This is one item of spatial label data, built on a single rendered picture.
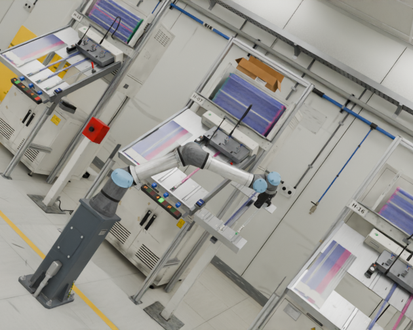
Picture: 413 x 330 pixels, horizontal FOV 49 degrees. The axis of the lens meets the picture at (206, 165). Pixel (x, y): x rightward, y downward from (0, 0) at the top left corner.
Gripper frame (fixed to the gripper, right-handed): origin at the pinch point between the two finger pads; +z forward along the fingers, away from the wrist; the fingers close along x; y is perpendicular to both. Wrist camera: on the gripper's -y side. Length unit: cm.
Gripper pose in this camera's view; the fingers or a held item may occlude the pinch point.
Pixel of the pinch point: (261, 205)
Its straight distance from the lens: 285.0
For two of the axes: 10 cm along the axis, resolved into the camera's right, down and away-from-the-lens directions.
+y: 6.3, -6.5, 4.3
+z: -0.7, 5.0, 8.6
